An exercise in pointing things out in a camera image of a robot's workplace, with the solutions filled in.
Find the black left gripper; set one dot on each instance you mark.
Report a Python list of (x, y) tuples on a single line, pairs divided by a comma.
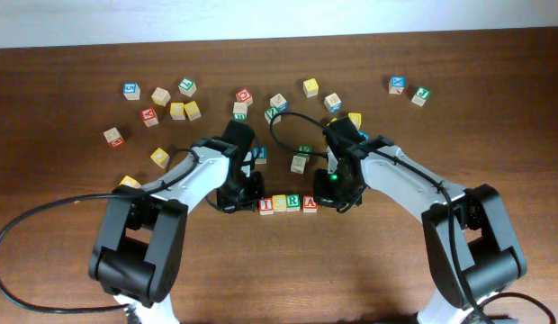
[(226, 204)]

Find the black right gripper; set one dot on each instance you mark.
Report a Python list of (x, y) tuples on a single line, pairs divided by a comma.
[(323, 195)]

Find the red I block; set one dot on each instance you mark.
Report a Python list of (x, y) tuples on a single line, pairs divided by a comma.
[(266, 206)]

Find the red A block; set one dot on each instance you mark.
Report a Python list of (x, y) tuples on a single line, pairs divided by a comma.
[(309, 205)]

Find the yellow C block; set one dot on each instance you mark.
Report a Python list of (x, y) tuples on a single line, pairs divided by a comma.
[(279, 203)]

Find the green R block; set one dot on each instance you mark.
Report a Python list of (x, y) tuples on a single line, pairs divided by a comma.
[(293, 202)]

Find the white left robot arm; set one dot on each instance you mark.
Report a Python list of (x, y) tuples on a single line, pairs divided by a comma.
[(138, 250)]

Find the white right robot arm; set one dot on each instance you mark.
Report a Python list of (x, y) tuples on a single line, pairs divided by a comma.
[(472, 249)]

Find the blue P block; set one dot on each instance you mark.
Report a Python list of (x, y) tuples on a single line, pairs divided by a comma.
[(260, 154)]

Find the wooden K block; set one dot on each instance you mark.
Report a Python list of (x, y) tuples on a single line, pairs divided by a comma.
[(298, 164)]

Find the green V block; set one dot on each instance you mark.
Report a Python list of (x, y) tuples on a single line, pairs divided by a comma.
[(304, 151)]

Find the blue I block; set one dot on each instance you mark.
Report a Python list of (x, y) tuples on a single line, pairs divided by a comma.
[(363, 134)]

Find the yellow block right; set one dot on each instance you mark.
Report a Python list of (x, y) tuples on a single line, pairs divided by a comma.
[(355, 118)]

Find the wooden block blue D side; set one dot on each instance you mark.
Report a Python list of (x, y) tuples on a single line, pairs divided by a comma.
[(332, 102)]

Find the green Z block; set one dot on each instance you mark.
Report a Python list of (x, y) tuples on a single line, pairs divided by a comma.
[(271, 115)]

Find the wooden block green side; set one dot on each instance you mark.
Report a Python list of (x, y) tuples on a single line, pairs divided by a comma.
[(240, 111)]

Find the yellow block mid left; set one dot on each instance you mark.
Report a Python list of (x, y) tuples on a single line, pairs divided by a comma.
[(160, 157)]

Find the red G block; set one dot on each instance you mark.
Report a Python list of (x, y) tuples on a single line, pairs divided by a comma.
[(244, 96)]

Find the yellow block beside left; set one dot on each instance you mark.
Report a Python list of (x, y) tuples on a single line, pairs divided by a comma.
[(192, 110)]

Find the wooden block blue L side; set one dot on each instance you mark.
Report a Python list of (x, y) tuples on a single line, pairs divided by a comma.
[(279, 103)]

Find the yellow M block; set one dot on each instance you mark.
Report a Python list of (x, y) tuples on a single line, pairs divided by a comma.
[(310, 87)]

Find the yellow block lower left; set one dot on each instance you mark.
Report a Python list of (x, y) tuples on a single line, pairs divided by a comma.
[(130, 182)]

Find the blue X block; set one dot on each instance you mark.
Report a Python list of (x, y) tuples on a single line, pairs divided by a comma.
[(396, 85)]

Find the green L block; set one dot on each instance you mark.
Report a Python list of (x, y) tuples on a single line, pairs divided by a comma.
[(187, 87)]

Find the green J block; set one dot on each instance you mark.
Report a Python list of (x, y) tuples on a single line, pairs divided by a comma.
[(420, 96)]

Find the plain wooden block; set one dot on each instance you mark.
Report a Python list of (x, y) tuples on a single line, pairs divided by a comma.
[(161, 96)]

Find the wooden block red side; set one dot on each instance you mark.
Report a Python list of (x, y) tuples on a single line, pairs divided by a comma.
[(113, 137)]

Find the blue top block far left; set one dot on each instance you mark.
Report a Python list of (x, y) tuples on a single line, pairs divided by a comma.
[(131, 91)]

